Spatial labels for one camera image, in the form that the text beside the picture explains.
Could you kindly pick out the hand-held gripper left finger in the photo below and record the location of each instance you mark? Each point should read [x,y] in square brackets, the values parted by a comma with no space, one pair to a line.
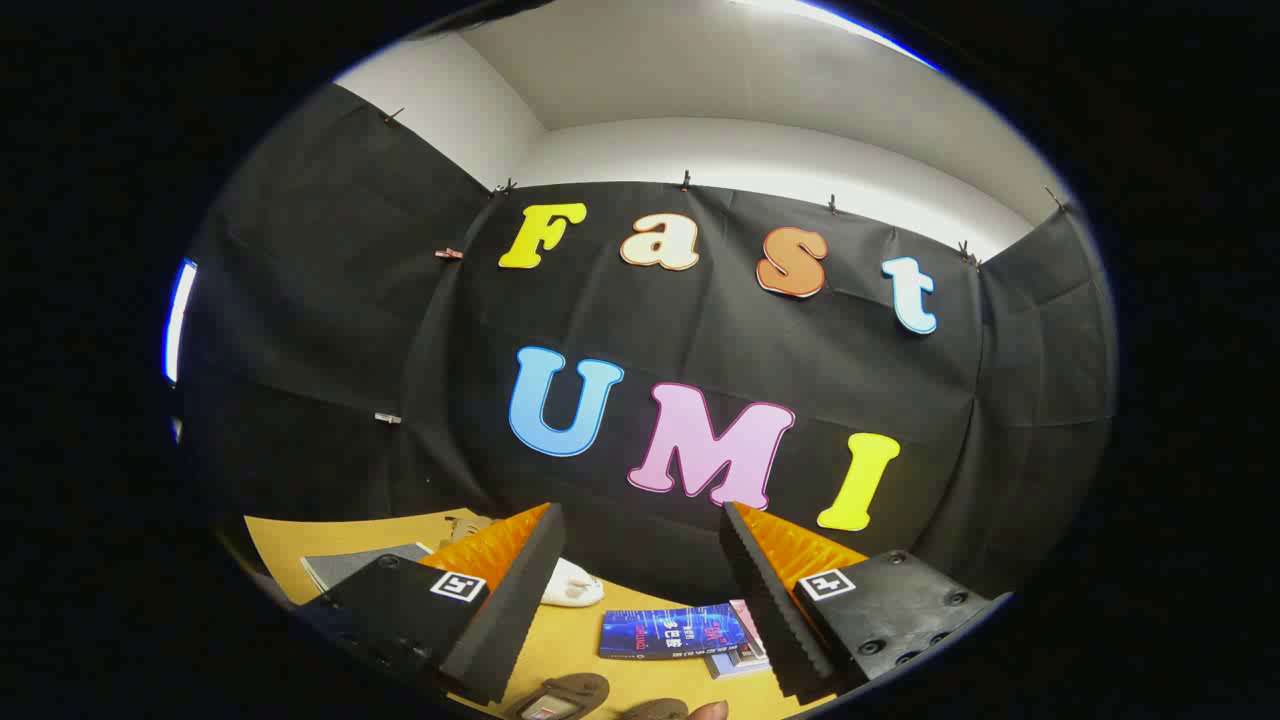
[500,620]

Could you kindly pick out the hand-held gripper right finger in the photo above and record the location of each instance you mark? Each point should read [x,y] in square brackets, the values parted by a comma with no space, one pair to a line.
[780,620]

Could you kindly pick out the brown fuzzy slipper shoe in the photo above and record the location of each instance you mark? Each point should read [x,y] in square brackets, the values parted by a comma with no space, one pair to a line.
[655,710]
[575,690]

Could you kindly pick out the grey cream fabric storage box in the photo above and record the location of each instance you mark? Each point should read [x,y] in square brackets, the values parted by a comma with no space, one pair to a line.
[350,565]

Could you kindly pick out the pink white book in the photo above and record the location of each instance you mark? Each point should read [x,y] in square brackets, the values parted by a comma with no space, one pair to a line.
[745,625]

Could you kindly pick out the light blue book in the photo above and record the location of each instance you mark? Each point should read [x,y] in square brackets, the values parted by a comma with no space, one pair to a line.
[735,665]

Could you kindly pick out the white plush toy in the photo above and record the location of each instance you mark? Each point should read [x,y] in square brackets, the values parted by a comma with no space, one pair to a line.
[570,585]

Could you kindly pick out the brown striped plush toy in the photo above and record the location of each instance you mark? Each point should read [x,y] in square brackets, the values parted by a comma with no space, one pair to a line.
[462,527]

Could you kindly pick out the blue hardcover book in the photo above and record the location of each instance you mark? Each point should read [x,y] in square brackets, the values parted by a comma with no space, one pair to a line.
[670,632]

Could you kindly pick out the black backdrop cloth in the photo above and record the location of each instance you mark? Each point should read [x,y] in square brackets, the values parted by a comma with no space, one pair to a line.
[700,330]

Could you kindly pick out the red cloth clip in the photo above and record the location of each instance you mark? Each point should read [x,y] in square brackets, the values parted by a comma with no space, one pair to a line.
[449,254]

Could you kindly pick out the row of dark cloth clips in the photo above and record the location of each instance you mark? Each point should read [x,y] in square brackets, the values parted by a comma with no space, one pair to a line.
[686,181]

